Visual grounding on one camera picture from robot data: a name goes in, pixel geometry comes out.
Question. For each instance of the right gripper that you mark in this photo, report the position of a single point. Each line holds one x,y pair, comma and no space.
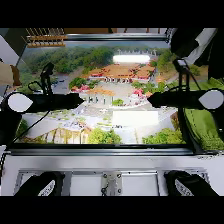
158,99

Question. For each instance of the white garment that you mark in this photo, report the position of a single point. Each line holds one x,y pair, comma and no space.
203,41

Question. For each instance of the green garment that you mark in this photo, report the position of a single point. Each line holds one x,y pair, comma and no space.
203,125

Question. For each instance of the silver frame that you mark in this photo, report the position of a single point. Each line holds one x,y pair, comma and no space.
113,151

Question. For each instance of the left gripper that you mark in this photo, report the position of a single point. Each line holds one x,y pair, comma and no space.
71,100

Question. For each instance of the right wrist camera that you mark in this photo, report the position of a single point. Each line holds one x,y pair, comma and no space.
181,64

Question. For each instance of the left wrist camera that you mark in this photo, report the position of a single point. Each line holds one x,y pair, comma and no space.
47,71

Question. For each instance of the black garment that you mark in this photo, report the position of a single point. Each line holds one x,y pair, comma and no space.
183,40

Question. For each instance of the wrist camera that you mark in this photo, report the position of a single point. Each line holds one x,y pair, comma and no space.
181,64
47,71

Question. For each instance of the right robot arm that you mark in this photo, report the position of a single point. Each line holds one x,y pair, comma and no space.
186,100

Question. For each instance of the beige garment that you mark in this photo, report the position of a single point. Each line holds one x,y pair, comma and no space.
6,74

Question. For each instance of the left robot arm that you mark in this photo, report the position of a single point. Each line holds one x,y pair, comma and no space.
40,102

